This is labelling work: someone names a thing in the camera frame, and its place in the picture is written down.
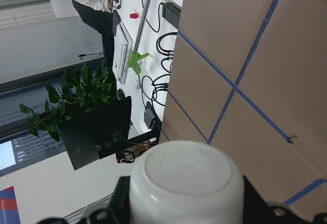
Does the small red object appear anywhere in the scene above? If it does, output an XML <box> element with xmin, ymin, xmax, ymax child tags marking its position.
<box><xmin>129</xmin><ymin>13</ymin><xmax>139</xmax><ymax>19</ymax></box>

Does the green potted plant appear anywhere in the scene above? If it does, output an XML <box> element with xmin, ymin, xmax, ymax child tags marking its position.
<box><xmin>19</xmin><ymin>58</ymin><xmax>118</xmax><ymax>142</ymax></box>

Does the metal reach grabber tool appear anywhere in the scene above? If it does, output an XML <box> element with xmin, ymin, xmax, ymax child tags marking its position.
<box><xmin>127</xmin><ymin>0</ymin><xmax>151</xmax><ymax>75</ymax></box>

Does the black monitor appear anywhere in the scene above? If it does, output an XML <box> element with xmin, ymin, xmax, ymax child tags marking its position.
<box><xmin>58</xmin><ymin>96</ymin><xmax>132</xmax><ymax>170</ymax></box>

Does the white keyboard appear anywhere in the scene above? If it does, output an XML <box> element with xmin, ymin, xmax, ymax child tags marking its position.
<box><xmin>112</xmin><ymin>22</ymin><xmax>133</xmax><ymax>85</ymax></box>

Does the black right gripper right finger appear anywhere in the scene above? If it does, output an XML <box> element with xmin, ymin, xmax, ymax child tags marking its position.
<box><xmin>242</xmin><ymin>176</ymin><xmax>326</xmax><ymax>223</ymax></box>

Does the black power adapter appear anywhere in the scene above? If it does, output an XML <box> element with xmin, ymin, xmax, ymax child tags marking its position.
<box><xmin>161</xmin><ymin>2</ymin><xmax>181</xmax><ymax>29</ymax></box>

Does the right seated person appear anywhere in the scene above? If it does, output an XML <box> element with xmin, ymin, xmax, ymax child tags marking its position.
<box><xmin>71</xmin><ymin>0</ymin><xmax>114</xmax><ymax>66</ymax></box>

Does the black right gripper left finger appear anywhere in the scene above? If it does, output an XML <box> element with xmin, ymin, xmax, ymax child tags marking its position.
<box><xmin>35</xmin><ymin>175</ymin><xmax>132</xmax><ymax>224</ymax></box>

